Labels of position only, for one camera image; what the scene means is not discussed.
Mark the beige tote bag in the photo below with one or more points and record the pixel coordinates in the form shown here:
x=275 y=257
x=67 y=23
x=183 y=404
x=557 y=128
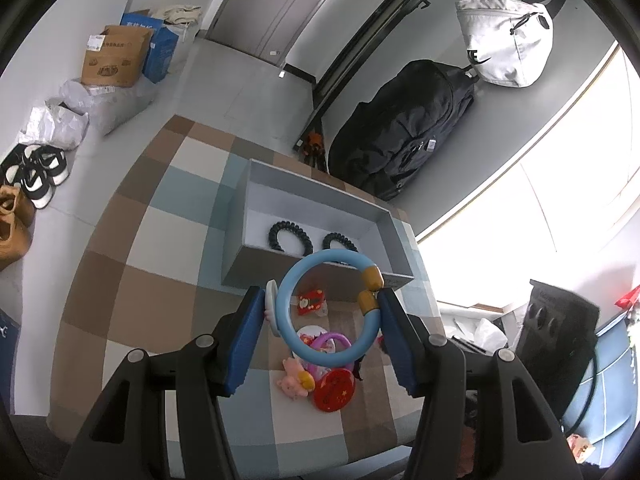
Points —
x=180 y=12

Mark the red hanging ornament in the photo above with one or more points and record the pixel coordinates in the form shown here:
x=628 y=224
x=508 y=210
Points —
x=629 y=299

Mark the brown cardboard box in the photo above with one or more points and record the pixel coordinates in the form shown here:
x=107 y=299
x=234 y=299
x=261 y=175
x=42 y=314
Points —
x=117 y=60

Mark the orange black tool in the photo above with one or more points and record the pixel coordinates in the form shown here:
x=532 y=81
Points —
x=312 y=145

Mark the black white sneaker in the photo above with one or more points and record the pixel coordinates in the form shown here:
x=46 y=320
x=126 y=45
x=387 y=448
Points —
x=47 y=160
x=37 y=190

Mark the small red ornament packet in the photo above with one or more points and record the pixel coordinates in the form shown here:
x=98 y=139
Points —
x=312 y=302

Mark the orange snack packet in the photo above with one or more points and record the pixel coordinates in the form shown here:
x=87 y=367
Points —
x=582 y=447

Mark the blue padded chair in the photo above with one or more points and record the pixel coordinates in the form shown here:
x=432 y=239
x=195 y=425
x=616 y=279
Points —
x=617 y=385

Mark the black speaker box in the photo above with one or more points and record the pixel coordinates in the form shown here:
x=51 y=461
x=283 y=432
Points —
x=555 y=330

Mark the black backpack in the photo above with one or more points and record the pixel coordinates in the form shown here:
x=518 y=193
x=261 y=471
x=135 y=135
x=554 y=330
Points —
x=400 y=125

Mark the checkered tablecloth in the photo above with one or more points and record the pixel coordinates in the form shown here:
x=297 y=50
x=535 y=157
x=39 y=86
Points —
x=150 y=270

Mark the white round disc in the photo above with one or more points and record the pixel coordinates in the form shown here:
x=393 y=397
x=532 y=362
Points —
x=271 y=297

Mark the brown shoe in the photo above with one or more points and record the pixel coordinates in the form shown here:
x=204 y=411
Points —
x=12 y=242
x=15 y=205

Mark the white shoulder bag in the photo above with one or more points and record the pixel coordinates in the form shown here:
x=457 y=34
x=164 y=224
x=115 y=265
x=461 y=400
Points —
x=500 y=45

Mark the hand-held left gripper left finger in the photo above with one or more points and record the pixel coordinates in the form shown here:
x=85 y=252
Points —
x=245 y=340

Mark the white plastic bag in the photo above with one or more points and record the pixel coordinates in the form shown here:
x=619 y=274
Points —
x=55 y=127

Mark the white round pin badge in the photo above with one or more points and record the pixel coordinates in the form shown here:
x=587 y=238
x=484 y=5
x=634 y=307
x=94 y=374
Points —
x=311 y=332

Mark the grey storage box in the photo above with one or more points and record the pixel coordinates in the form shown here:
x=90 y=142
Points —
x=310 y=195

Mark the grey plastic bag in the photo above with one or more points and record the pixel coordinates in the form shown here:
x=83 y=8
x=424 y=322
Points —
x=110 y=105

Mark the white crumpled tissue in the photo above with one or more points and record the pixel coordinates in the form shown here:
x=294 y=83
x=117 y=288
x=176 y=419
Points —
x=487 y=332

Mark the grey door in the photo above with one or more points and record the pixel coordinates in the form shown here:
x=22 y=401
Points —
x=280 y=5

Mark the dark small ornament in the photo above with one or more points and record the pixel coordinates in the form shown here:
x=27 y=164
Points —
x=359 y=367

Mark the red round pin badge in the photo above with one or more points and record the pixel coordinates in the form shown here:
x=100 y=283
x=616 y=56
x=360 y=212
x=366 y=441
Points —
x=334 y=391

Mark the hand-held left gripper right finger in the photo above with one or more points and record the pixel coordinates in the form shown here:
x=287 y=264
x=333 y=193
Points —
x=397 y=340

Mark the pink pig toy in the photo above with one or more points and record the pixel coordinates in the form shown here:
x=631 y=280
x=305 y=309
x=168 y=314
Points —
x=295 y=382

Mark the blue cardboard box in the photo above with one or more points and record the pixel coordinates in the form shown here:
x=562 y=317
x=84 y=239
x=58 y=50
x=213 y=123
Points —
x=161 y=55

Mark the dark blue bag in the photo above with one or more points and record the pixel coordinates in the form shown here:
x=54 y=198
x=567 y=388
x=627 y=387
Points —
x=7 y=350

